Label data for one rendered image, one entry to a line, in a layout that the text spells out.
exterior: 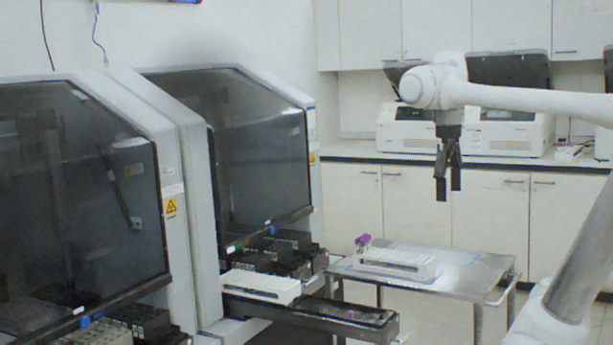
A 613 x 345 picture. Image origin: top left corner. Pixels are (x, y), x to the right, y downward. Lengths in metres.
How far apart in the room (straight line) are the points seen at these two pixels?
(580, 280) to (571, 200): 2.50
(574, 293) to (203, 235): 1.13
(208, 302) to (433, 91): 1.04
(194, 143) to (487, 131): 2.48
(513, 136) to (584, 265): 2.55
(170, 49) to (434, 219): 2.12
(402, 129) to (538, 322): 2.80
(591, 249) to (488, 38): 2.93
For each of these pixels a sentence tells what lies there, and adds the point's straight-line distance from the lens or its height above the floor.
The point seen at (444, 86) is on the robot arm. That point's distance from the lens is 1.53.
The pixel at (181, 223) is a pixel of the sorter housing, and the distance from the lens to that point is 1.90.
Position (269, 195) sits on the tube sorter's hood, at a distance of 2.24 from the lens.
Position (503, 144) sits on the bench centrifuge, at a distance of 4.00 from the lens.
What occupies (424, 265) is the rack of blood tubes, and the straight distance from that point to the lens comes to 2.12.
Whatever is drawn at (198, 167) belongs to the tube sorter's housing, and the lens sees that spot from 1.94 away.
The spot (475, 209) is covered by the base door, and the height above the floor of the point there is 0.55.
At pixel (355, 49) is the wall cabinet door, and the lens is 4.61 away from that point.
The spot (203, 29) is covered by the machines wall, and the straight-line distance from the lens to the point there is 3.68.
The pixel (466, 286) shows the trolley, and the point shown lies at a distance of 2.11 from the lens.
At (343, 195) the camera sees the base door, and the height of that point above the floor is 0.56.
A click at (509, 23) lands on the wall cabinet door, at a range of 4.23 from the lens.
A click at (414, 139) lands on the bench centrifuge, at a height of 1.01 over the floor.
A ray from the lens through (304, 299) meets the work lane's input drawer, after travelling 2.05.
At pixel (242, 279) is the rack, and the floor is 0.86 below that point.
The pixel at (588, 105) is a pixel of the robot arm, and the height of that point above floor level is 1.46.
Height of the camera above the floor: 1.62
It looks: 11 degrees down
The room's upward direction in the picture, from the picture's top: 3 degrees counter-clockwise
